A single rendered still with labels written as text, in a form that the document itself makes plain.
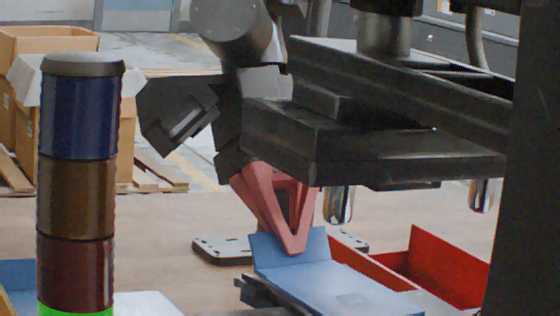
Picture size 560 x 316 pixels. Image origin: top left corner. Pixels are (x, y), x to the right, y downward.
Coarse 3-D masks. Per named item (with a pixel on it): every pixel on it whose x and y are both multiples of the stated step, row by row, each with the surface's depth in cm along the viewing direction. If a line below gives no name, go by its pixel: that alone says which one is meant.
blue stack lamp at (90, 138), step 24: (48, 96) 39; (72, 96) 39; (96, 96) 39; (120, 96) 41; (48, 120) 40; (72, 120) 39; (96, 120) 40; (48, 144) 40; (72, 144) 39; (96, 144) 40
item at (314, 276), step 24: (264, 240) 80; (312, 240) 82; (264, 264) 79; (288, 264) 80; (312, 264) 80; (336, 264) 81; (288, 288) 75; (312, 288) 75; (336, 288) 75; (360, 288) 75; (336, 312) 70; (360, 312) 70; (384, 312) 70; (408, 312) 70
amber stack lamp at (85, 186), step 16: (48, 160) 40; (64, 160) 40; (80, 160) 40; (96, 160) 40; (112, 160) 41; (48, 176) 40; (64, 176) 40; (80, 176) 40; (96, 176) 40; (112, 176) 41; (48, 192) 40; (64, 192) 40; (80, 192) 40; (96, 192) 40; (112, 192) 41; (48, 208) 40; (64, 208) 40; (80, 208) 40; (96, 208) 41; (112, 208) 42; (48, 224) 41; (64, 224) 40; (80, 224) 40; (96, 224) 41; (112, 224) 42
